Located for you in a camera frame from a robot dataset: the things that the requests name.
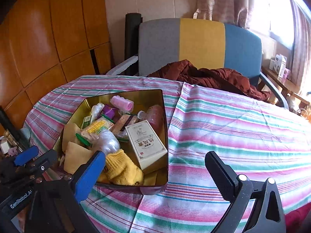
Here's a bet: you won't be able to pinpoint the striped tablecloth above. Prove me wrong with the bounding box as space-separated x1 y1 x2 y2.
24 75 310 232

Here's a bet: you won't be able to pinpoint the pink window curtain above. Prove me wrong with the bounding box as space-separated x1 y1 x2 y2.
193 0 254 28

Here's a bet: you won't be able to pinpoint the pink hair roller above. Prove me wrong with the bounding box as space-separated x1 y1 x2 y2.
137 105 164 133
110 95 134 113

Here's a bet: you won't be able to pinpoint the gold metal tin box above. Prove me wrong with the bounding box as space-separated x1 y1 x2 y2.
52 89 170 196

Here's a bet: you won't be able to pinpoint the white product boxes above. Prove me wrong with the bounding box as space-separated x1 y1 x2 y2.
269 54 291 83

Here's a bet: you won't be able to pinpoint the wooden wardrobe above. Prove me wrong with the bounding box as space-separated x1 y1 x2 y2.
1 0 114 129

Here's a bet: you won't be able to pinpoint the yellow sponge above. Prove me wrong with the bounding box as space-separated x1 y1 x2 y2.
64 142 93 174

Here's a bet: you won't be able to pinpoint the large cracker pack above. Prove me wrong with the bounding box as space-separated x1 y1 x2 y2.
110 114 139 142

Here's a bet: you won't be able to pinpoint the rust red jacket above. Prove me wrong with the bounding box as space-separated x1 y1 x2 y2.
148 59 271 102

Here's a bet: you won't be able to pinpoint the grey yellow blue chair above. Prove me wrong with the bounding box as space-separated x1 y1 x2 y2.
108 18 288 108

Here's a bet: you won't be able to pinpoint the yellow Weidan cracker pack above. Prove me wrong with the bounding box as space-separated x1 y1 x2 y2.
75 117 114 147

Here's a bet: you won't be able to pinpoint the white plastic ball bundle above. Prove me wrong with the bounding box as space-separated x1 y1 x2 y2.
91 103 105 122

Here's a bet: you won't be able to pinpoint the clear plastic bag bundle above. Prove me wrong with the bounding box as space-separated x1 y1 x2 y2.
91 129 121 156

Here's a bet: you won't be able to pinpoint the yellow knit cloth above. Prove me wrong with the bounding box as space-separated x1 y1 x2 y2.
97 149 144 186

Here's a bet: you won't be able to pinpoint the red bed cover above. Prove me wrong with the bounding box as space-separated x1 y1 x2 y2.
285 203 310 232

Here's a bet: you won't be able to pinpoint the wooden side table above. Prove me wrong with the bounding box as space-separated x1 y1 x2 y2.
261 66 310 107

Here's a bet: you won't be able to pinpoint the black rolled mat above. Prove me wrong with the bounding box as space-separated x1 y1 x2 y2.
124 13 143 76

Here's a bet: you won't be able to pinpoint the cream cardboard box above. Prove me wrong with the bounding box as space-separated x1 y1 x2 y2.
125 120 168 174

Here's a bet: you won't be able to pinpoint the green tea box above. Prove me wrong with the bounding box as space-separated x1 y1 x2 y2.
81 115 92 129

